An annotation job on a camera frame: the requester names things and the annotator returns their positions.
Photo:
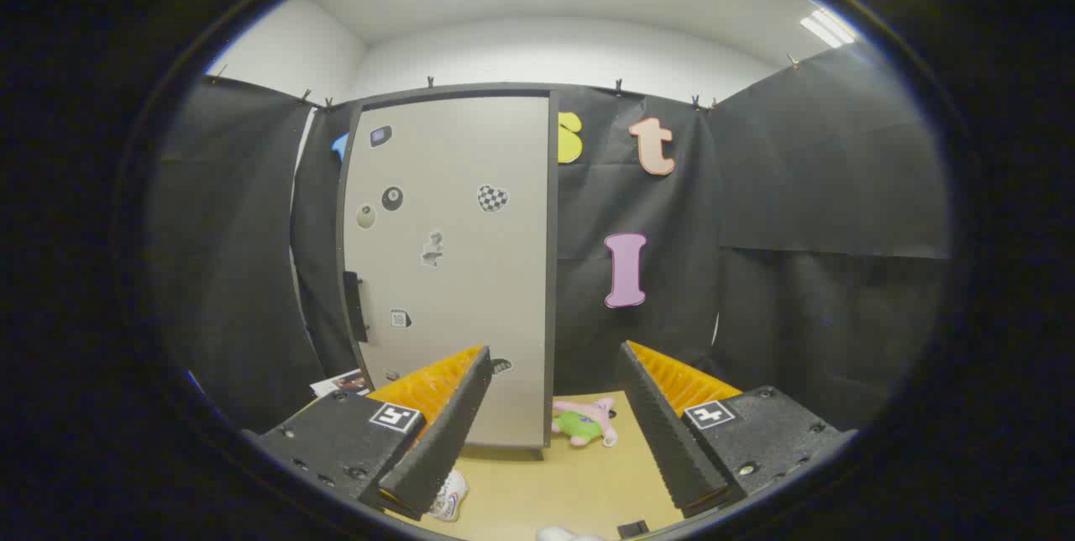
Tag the white canvas shoe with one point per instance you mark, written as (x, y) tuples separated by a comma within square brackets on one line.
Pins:
[(449, 495)]

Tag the black backdrop cloth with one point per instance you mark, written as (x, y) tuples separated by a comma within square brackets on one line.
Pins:
[(798, 188)]

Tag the grey shoe cabinet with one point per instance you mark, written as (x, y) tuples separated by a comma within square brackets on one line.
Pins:
[(553, 272)]

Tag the small ceiling light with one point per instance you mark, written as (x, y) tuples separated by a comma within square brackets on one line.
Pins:
[(827, 27)]

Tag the stack of magazines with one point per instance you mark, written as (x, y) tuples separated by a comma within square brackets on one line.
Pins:
[(340, 383)]

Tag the pink and green plush toy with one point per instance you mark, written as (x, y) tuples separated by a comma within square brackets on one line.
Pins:
[(579, 428)]

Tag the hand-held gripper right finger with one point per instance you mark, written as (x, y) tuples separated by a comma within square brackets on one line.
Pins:
[(663, 432)]

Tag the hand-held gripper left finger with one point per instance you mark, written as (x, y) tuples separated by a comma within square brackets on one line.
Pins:
[(445, 440)]

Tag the grey shoe cabinet door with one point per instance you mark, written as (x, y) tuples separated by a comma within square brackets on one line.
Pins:
[(453, 306)]

